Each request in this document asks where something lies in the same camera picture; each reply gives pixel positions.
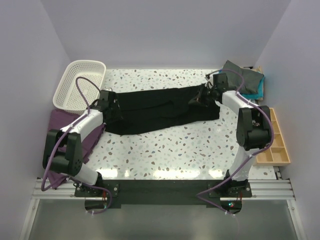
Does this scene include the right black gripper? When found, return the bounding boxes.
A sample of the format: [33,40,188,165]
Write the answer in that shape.
[188,83,217,107]

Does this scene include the purple cloth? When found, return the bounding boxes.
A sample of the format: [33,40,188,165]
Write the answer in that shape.
[47,109,105,189]

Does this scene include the wooden compartment tray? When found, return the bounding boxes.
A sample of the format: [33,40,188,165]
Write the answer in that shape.
[255,108,291,167]

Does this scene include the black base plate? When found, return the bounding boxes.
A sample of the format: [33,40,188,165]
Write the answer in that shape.
[74,179,253,214]

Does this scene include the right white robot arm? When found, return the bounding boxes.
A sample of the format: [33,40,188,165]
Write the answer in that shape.
[188,70,275,198]

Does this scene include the aluminium rail frame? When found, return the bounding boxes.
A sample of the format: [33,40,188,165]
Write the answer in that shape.
[19,179,308,240]

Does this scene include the black t shirt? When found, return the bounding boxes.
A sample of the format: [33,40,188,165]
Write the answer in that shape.
[105,84,220,135]

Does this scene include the teal folded t shirt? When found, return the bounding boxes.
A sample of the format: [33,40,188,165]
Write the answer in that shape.
[241,77,265,101]

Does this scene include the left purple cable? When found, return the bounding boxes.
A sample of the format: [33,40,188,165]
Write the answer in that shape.
[41,76,115,215]

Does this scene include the grey folded t shirt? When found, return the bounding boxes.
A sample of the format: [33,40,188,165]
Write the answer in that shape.
[221,60,264,95]

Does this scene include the white plastic basket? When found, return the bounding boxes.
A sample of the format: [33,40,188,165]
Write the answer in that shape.
[52,60,107,115]

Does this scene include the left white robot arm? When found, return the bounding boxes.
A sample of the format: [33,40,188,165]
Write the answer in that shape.
[41,90,122,196]

